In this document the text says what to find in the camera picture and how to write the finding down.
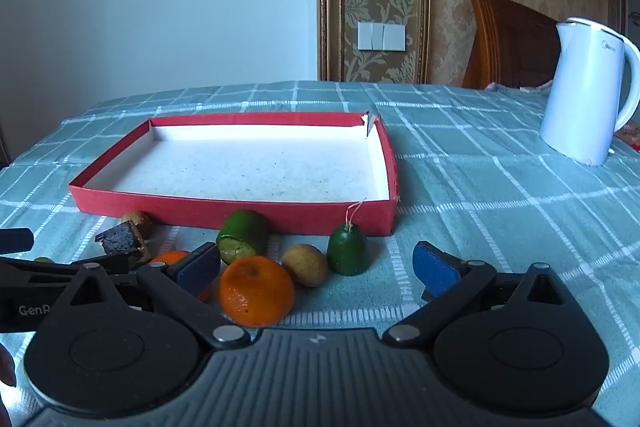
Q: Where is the person's left hand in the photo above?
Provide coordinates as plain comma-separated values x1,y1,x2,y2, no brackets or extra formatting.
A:
0,343,17,389

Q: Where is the brown wooden headboard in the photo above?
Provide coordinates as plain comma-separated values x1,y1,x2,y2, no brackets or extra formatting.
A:
461,0,561,90

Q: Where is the green cucumber piece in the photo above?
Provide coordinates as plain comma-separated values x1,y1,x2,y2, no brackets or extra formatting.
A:
216,210,271,265

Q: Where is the green checked sheet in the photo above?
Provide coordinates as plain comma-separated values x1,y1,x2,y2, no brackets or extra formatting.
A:
0,80,640,427

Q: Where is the red cardboard tray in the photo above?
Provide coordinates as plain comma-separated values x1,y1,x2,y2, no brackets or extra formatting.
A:
68,111,399,237

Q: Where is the white wall switch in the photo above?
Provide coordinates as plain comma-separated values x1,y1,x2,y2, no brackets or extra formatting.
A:
358,22,406,52

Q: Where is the pink patterned cloth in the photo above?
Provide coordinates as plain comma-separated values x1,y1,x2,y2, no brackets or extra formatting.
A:
617,119,640,152

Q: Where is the white electric kettle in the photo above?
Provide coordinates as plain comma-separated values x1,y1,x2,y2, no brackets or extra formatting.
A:
539,17,640,166

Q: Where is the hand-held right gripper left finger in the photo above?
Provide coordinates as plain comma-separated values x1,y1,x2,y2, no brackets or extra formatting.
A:
69,242,251,350

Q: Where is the orange tangerine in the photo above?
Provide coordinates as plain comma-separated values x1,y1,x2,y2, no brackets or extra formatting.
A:
152,249,213,303
220,255,296,328

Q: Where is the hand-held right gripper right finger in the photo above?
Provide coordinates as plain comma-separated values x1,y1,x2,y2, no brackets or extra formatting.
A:
382,240,568,348

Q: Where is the dark square block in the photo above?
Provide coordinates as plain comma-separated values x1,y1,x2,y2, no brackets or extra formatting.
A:
95,221,151,264

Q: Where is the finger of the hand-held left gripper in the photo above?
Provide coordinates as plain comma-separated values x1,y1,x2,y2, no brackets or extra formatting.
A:
0,228,35,254
0,254,135,288

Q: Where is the dark green avocado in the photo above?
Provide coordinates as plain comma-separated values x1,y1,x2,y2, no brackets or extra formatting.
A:
326,199,372,277

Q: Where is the small brown kiwi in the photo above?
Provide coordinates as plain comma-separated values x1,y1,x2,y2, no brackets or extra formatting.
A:
281,244,329,289
121,210,153,240

